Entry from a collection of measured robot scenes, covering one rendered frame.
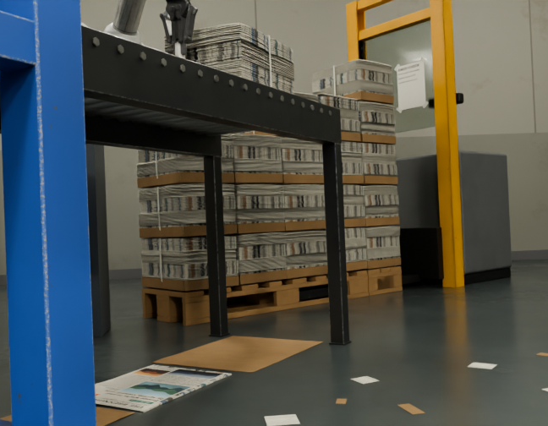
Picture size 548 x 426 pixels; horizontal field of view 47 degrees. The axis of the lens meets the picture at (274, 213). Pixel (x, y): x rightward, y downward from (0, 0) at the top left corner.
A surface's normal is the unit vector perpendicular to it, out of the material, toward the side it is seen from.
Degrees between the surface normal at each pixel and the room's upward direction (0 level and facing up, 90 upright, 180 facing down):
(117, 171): 90
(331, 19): 90
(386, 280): 90
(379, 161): 90
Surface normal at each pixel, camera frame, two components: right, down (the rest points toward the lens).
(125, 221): 0.07, -0.02
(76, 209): 0.87, -0.04
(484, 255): 0.65, -0.04
